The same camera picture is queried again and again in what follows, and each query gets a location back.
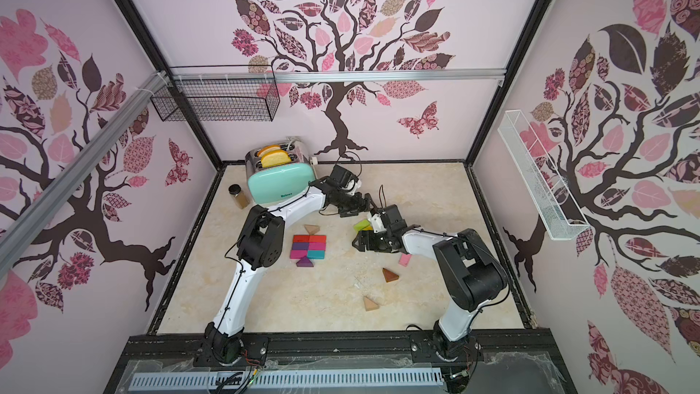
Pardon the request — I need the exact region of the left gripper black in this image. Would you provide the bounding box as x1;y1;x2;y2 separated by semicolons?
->
332;190;377;218

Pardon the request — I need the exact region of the lime green block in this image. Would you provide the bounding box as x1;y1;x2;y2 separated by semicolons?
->
354;220;372;232

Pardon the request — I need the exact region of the light pink block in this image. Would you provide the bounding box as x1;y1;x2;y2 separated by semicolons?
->
398;254;412;267

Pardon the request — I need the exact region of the magenta rectangular block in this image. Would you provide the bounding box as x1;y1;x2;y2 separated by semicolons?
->
290;250;308;260
308;243;326;252

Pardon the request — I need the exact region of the teal rectangular block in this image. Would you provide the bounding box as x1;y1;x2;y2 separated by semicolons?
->
306;250;326;260

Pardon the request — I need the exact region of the beige triangular wooden block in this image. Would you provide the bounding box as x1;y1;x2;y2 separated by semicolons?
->
304;224;320;235

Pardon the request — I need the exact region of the purple triangular wooden block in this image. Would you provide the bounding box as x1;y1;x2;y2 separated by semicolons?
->
296;256;314;268

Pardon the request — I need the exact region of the magenta rectangular block front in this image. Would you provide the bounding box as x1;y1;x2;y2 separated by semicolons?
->
290;250;308;260

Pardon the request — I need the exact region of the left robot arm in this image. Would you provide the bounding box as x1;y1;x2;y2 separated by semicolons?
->
205;181;377;366

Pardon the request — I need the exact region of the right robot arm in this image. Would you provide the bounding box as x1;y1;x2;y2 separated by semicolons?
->
352;225;510;362

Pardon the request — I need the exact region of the dark brown triangular block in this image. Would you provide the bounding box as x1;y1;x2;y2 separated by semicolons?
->
382;268;400;283

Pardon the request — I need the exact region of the light brown triangular block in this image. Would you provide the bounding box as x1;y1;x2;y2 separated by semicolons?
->
363;295;380;312

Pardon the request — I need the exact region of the mint green toy toaster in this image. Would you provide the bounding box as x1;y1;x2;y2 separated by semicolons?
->
244;138;316;204

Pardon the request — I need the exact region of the yellow toast slice front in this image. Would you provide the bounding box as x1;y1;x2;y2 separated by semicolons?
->
260;149;292;169

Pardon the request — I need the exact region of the orange toast slice back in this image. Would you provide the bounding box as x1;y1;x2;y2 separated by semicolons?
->
256;145;282;159

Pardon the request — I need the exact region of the small brown spice jar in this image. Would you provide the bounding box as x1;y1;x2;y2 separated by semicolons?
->
228;184;250;209

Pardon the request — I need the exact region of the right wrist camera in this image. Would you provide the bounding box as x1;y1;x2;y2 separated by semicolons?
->
368;204;408;233

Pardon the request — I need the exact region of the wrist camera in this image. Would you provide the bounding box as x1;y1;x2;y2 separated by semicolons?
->
368;204;408;233
328;164;361;194

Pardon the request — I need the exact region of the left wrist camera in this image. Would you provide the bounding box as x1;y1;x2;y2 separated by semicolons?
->
328;164;361;194

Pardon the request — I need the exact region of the white slotted cable duct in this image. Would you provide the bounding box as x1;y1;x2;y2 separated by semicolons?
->
126;368;444;393

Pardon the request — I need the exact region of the white wire wall shelf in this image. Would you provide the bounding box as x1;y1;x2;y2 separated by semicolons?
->
498;111;591;241

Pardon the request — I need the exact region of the black wire wall basket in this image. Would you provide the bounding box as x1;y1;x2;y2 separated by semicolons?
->
151;64;281;122

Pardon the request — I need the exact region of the back wall aluminium rail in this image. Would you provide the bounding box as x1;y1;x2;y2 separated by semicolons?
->
172;69;506;83

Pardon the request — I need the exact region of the wall aluminium rail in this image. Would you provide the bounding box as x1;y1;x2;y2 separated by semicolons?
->
172;69;506;83
1;71;166;275

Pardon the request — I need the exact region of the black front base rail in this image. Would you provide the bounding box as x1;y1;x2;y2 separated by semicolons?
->
118;328;563;368

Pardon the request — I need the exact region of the left wall aluminium rail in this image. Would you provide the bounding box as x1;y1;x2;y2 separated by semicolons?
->
1;71;166;275

